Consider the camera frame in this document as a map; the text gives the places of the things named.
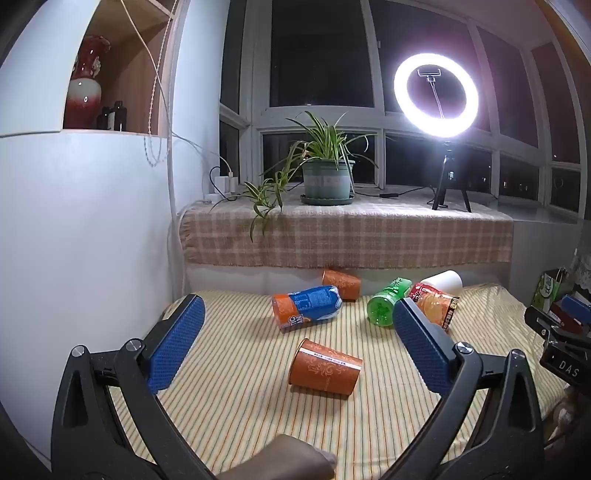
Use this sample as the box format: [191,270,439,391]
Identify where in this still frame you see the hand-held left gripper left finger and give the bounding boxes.
[51,294,218,480]

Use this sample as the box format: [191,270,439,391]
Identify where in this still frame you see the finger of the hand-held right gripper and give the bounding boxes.
[560,294,591,326]
[524,306,591,352]

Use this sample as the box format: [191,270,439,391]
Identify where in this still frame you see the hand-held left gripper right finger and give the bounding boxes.
[375,298,546,480]

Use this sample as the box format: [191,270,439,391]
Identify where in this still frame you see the orange patterned paper cup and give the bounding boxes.
[287,338,363,395]
[322,268,362,303]

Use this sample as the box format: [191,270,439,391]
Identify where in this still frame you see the red label plastic cup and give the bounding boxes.
[409,282,460,333]

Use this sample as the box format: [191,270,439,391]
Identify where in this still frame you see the white paper cup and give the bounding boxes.
[419,270,464,301]

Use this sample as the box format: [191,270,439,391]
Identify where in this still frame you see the green cardboard box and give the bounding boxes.
[531,269,572,315]

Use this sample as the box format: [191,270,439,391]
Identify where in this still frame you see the green plastic bottle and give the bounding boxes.
[367,277,411,329]

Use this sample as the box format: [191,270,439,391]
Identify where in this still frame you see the striped table mat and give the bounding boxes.
[108,284,568,480]

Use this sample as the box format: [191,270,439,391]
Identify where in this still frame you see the blue and orange drink bottle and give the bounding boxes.
[271,285,343,334]

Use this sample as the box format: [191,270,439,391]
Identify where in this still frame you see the checked beige cloth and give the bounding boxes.
[179,200,515,268]

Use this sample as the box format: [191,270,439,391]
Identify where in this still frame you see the white pipe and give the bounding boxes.
[165,134,186,298]

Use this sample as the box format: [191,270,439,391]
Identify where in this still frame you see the brown rounded object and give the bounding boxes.
[217,435,338,480]

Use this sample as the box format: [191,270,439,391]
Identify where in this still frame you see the black tripod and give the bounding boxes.
[431,140,472,213]

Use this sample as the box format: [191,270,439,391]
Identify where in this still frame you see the green pot saucer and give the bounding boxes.
[300,194,355,206]

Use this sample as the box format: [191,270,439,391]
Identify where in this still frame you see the green flower pot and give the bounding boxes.
[302,159,356,199]

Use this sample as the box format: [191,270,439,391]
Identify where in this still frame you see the spider plant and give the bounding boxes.
[210,111,393,243]

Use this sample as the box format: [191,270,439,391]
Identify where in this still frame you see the phone holder clamp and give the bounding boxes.
[417,68,446,121]

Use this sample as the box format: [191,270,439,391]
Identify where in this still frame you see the red and white vase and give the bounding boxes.
[65,36,112,130]

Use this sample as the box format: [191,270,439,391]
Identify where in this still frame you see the black cable with switch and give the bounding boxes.
[353,185,437,200]

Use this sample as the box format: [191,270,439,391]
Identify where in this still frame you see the white bead cord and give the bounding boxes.
[144,0,179,166]

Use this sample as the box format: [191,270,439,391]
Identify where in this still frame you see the ring light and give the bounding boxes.
[394,52,479,138]

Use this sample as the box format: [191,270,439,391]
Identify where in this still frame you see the wooden wall shelf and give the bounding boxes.
[62,0,183,137]

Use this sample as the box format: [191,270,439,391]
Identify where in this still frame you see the white window frame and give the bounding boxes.
[219,0,591,217]

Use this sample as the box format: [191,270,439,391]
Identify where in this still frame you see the white cable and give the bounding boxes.
[121,0,234,174]

